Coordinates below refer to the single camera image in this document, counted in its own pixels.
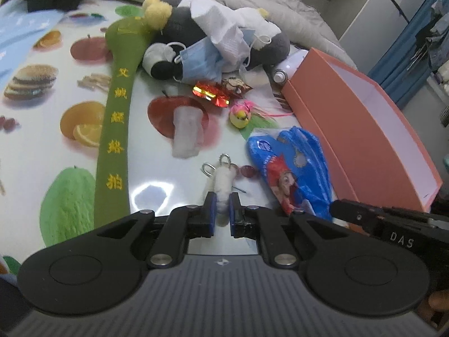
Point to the white spray bottle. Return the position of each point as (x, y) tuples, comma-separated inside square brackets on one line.
[(287, 68)]

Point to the blue curtain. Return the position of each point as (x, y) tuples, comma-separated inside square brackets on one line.
[(404, 68)]

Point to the fruit print plastic sheet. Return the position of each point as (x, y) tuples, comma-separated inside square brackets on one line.
[(48, 163)]

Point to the blue surgical face mask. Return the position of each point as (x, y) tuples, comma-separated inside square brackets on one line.
[(203, 61)]

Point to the orange cardboard box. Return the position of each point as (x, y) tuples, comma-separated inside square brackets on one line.
[(373, 153)]

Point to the brown snack wrapper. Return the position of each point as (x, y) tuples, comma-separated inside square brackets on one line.
[(235, 86)]

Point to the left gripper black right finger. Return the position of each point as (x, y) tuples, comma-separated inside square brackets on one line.
[(350, 272)]

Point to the red gold foil packet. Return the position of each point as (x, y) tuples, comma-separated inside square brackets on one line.
[(212, 92)]

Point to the small panda plush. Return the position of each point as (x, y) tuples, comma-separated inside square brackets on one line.
[(163, 59)]

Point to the blue plastic snack bag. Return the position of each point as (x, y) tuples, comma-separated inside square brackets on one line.
[(292, 164)]

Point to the yellow pink feathered toy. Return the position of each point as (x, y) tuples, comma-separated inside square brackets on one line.
[(241, 113)]

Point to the light blue star bedsheet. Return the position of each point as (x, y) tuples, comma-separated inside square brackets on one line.
[(20, 30)]

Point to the white fluffy keychain toy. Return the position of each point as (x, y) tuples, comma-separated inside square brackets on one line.
[(223, 175)]

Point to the grey white penguin plush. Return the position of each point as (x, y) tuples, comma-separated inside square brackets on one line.
[(175, 24)]

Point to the green fabric massage stick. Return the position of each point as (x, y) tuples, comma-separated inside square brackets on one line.
[(127, 39)]

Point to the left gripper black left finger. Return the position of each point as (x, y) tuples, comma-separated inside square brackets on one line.
[(98, 270)]

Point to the white cloth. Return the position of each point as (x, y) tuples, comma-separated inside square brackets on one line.
[(220, 25)]

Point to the person's right hand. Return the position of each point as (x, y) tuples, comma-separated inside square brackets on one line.
[(437, 302)]

